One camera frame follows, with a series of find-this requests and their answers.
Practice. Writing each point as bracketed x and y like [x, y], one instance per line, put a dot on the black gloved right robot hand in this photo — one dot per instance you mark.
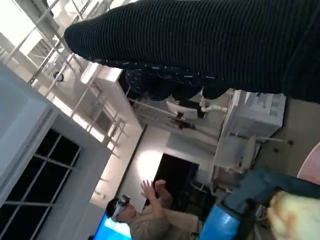
[200, 37]

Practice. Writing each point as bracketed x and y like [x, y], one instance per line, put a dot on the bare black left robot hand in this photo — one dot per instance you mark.
[220, 220]

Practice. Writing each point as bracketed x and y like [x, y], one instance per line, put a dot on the round toy bun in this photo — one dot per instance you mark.
[295, 217]

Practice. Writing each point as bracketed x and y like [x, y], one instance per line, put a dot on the pink bowl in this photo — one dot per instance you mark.
[311, 165]

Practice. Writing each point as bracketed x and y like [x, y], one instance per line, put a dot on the black office chair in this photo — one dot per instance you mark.
[200, 197]

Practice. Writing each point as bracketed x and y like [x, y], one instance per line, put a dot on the person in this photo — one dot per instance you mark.
[155, 222]

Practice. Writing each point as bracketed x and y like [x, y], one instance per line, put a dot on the black cabinet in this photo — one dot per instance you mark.
[177, 170]

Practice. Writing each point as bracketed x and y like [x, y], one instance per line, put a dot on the white office chair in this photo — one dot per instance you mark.
[247, 152]

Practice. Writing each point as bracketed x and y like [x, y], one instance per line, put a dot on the white computer monitor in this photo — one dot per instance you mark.
[182, 108]

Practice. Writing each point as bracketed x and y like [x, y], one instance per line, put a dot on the white vented cabinet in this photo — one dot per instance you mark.
[255, 115]

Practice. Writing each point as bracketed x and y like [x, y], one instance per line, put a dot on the white headset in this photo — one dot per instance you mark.
[122, 203]

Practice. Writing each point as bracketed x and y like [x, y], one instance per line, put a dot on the blue lit computer screen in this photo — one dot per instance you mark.
[112, 230]

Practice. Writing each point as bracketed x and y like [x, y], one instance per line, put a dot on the metal shelf rack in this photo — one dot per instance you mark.
[80, 97]

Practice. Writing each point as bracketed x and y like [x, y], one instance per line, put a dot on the dark paned window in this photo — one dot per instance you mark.
[35, 185]

